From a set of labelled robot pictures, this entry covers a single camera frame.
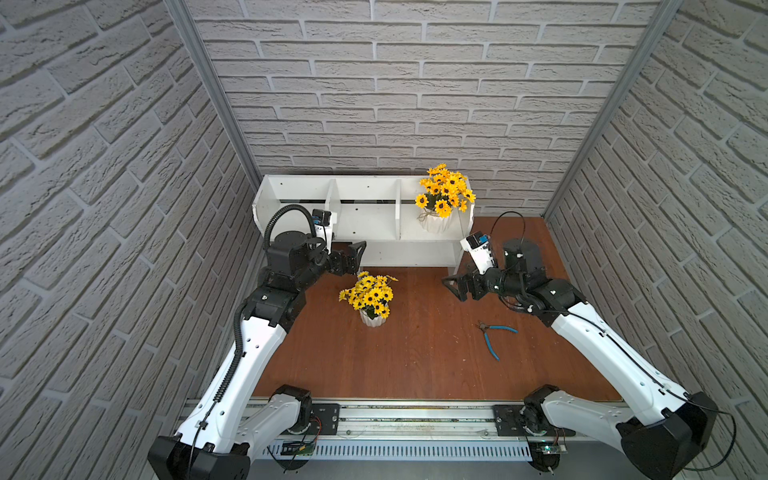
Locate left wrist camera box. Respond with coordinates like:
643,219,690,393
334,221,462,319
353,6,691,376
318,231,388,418
311,209,333,252

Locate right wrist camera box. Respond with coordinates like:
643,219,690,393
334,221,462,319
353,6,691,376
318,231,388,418
460,231,497,274

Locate blue handled pliers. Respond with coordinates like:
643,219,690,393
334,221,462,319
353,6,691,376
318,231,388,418
476,321,519,362

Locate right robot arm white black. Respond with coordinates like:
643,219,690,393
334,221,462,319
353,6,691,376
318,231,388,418
442,232,723,479

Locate white wooden shelf unit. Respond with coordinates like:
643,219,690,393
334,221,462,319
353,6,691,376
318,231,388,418
252,175,475,271

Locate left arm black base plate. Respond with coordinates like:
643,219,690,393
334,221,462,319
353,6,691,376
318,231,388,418
307,403,341,436

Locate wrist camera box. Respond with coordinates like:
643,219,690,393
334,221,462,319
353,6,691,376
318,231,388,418
311,209,333,252
460,231,497,274

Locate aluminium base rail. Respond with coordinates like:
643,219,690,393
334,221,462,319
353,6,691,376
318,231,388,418
173,398,637,443

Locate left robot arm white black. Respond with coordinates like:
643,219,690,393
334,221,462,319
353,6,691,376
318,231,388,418
148,204,366,479

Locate white perforated cable tray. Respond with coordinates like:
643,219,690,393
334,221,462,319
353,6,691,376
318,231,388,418
296,439,532,462

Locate sunflower pot white vase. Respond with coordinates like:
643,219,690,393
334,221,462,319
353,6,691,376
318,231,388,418
338,271,398,328
415,163,476,234

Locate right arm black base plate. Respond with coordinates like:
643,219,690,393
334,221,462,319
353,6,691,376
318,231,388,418
492,404,576,438

